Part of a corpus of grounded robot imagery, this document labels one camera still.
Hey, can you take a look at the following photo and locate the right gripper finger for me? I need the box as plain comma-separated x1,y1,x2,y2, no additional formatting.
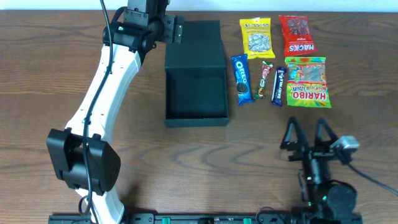
280,117,309,151
315,118,339,146

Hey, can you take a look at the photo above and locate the black gift box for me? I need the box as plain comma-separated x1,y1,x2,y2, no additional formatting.
164,21,229,128

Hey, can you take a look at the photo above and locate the green Haribo worms bag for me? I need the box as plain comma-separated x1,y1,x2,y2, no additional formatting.
285,57,331,108

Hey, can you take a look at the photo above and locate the blue Oreo cookie pack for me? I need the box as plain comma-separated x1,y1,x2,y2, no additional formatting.
231,54,254,106

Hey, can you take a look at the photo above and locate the yellow sunflower seed bag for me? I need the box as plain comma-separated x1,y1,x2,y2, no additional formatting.
239,17,275,59

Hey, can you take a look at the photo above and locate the red Hacks candy bag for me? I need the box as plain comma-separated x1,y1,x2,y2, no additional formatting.
279,15,317,57

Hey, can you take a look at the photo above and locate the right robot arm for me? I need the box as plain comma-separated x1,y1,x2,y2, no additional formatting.
280,117,362,223

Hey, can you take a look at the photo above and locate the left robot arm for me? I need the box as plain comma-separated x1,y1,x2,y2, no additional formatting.
47,0,184,223

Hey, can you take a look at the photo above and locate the purple Dairy Milk bar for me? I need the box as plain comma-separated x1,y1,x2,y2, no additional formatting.
271,67,286,106

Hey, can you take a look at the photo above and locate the red green KitKat bar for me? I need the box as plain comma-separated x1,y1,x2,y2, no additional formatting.
254,61,274,99

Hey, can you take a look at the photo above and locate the left black cable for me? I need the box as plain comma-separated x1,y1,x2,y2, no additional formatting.
77,0,113,224

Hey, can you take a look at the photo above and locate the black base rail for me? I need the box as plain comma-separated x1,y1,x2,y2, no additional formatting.
48,212,363,224

